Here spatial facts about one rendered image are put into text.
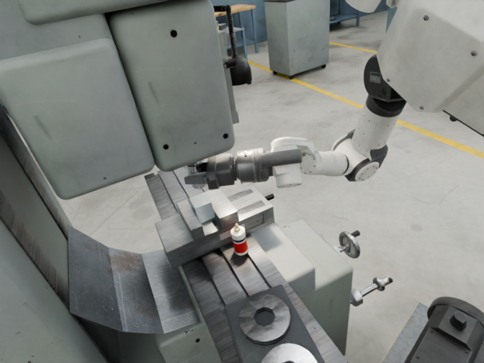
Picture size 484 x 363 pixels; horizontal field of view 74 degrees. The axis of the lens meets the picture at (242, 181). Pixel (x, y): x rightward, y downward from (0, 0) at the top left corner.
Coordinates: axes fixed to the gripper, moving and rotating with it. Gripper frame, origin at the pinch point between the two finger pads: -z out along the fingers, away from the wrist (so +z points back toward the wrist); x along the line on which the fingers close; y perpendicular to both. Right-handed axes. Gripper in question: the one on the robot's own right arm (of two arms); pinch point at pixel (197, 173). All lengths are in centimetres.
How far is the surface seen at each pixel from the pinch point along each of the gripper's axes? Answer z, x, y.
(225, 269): 3.0, 9.3, 27.4
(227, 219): 5.0, -1.2, 17.9
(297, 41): 92, -441, 69
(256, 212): 13.4, -5.9, 20.4
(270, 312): 15.1, 36.0, 8.8
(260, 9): 56, -742, 54
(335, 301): 37, 0, 61
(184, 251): -8.3, 5.1, 22.7
